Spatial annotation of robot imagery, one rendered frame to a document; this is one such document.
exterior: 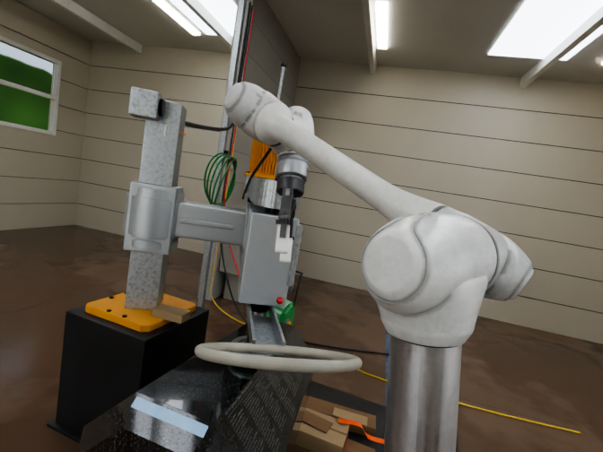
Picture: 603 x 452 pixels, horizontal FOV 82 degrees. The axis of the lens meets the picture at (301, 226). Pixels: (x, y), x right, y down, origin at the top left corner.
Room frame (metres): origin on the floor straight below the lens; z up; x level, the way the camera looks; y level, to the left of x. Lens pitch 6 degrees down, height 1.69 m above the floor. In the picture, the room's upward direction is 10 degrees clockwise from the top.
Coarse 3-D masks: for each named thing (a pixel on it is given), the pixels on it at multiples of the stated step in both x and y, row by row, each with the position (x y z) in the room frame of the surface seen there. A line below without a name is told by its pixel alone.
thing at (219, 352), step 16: (208, 352) 0.83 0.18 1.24; (224, 352) 0.80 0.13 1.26; (272, 352) 1.19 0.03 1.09; (288, 352) 1.19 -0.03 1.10; (304, 352) 1.17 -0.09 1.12; (320, 352) 1.15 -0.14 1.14; (336, 352) 1.10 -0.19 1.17; (256, 368) 0.77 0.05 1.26; (272, 368) 0.76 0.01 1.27; (288, 368) 0.76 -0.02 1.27; (304, 368) 0.77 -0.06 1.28; (320, 368) 0.79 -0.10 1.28; (336, 368) 0.81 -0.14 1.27; (352, 368) 0.85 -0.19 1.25
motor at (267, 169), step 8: (256, 144) 2.20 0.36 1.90; (264, 144) 2.16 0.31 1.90; (256, 152) 2.19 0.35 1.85; (264, 152) 2.18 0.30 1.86; (272, 152) 2.16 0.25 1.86; (256, 160) 2.20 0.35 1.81; (272, 160) 2.18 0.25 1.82; (264, 168) 2.17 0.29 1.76; (272, 168) 2.17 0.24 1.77; (256, 176) 2.12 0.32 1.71; (264, 176) 2.13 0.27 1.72; (272, 176) 2.19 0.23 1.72
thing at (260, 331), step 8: (248, 304) 1.54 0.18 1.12; (248, 312) 1.48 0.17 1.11; (272, 312) 1.52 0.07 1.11; (248, 320) 1.43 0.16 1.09; (256, 320) 1.47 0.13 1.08; (264, 320) 1.49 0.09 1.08; (272, 320) 1.49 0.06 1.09; (248, 328) 1.38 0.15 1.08; (256, 328) 1.38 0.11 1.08; (264, 328) 1.40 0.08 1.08; (272, 328) 1.41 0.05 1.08; (280, 328) 1.32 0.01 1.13; (256, 336) 1.31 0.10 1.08; (264, 336) 1.32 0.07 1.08; (272, 336) 1.33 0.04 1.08; (280, 336) 1.26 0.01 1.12; (280, 344) 1.23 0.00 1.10; (256, 352) 1.18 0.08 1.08; (264, 352) 1.18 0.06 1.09
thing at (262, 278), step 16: (256, 224) 1.52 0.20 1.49; (272, 224) 1.53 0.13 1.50; (256, 240) 1.52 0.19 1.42; (272, 240) 1.53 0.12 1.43; (256, 256) 1.52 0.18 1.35; (272, 256) 1.54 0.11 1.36; (240, 272) 1.61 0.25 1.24; (256, 272) 1.52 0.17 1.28; (272, 272) 1.54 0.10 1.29; (288, 272) 1.55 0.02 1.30; (240, 288) 1.51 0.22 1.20; (256, 288) 1.53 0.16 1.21; (272, 288) 1.54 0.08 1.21; (256, 304) 1.58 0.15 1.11; (272, 304) 1.54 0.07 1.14
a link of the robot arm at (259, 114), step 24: (240, 96) 0.80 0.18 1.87; (264, 96) 0.82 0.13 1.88; (240, 120) 0.82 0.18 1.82; (264, 120) 0.80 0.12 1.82; (288, 120) 0.79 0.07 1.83; (288, 144) 0.78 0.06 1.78; (312, 144) 0.76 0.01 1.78; (336, 168) 0.75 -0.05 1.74; (360, 168) 0.76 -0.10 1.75; (360, 192) 0.75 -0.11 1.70; (384, 192) 0.73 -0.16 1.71
